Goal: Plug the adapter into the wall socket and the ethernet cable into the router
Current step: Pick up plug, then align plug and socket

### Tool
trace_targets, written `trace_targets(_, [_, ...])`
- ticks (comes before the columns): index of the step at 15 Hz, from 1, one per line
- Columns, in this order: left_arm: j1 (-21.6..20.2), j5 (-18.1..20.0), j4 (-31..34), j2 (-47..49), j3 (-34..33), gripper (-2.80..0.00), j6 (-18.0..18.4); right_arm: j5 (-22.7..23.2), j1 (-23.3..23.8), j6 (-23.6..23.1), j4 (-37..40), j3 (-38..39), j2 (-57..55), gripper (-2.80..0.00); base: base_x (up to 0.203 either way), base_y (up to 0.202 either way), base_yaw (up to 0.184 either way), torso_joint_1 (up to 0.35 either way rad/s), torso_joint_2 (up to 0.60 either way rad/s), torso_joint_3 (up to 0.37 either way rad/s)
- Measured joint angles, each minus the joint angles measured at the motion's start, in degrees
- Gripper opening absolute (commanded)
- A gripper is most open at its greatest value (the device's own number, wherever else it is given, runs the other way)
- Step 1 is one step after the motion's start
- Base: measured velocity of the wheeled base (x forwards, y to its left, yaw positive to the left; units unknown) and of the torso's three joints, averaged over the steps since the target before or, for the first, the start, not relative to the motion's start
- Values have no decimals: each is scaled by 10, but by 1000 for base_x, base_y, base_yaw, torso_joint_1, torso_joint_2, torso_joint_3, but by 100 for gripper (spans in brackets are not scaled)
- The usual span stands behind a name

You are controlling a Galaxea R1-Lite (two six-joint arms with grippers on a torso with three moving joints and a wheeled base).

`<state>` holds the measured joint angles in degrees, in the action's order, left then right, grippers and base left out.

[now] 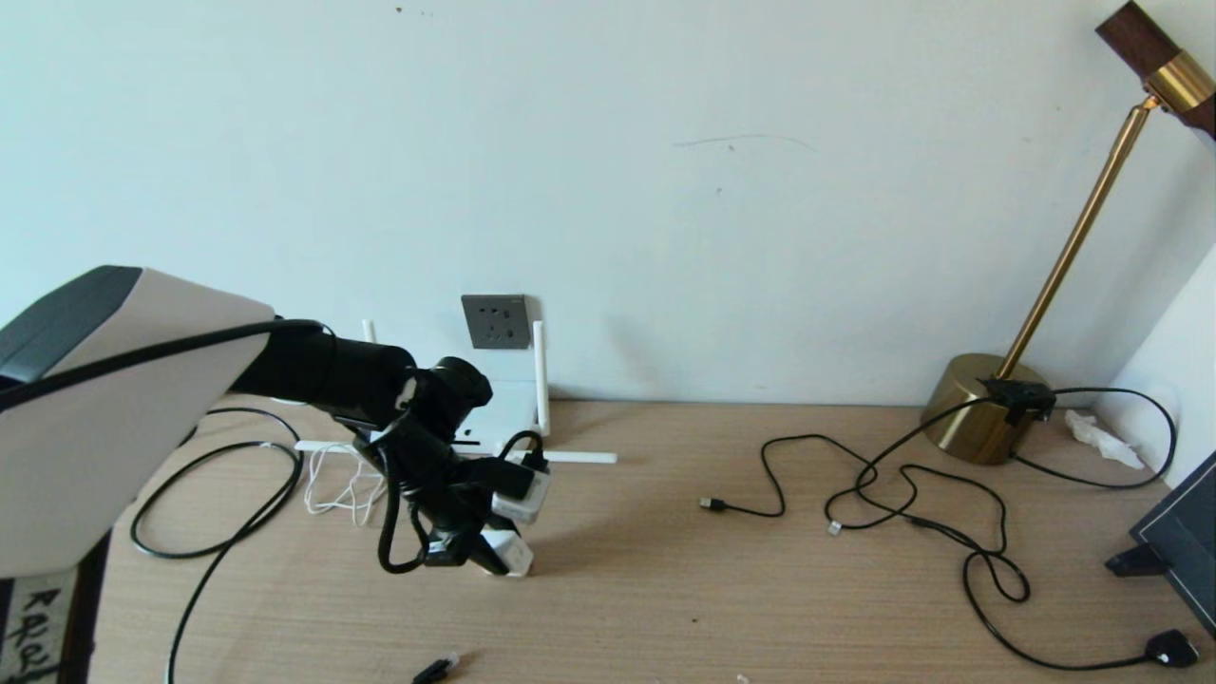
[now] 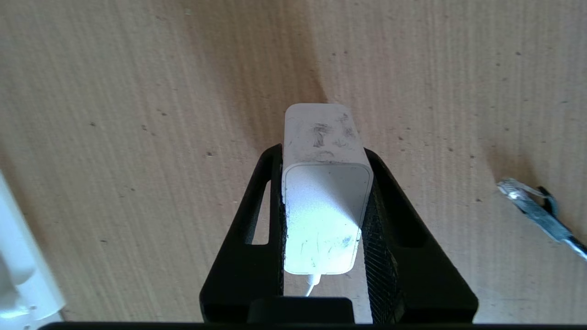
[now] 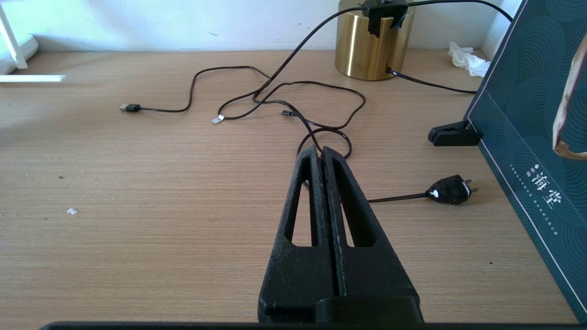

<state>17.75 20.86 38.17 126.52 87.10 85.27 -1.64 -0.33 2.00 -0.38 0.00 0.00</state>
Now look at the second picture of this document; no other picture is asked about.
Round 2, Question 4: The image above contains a black ethernet cable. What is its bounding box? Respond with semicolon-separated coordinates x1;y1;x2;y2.
497;179;587;262

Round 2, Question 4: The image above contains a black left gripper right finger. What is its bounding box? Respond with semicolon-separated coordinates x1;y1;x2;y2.
361;148;478;324

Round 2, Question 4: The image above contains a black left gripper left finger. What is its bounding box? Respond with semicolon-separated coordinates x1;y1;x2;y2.
200;143;285;324

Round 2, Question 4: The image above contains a white wifi router with antennas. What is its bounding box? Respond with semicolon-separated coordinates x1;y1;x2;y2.
0;172;66;330

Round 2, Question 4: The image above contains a white power adapter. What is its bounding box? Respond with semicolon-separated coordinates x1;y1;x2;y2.
281;103;374;275

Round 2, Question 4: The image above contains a thin white adapter cable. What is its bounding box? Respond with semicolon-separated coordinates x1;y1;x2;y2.
304;274;322;297

